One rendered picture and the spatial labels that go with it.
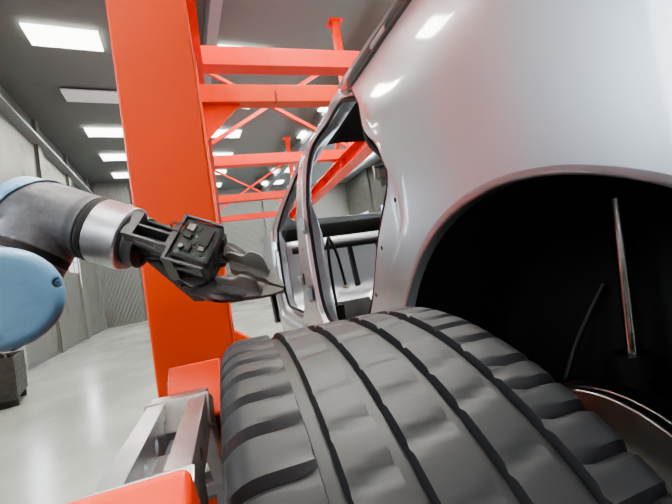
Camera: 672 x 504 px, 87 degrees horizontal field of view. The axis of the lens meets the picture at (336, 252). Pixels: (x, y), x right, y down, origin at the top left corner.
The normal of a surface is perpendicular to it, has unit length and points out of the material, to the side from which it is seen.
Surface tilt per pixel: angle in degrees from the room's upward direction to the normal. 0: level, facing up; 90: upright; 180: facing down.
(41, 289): 91
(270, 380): 17
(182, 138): 90
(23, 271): 91
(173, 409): 67
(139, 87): 90
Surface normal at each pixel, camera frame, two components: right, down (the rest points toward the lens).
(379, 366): -0.05, -0.96
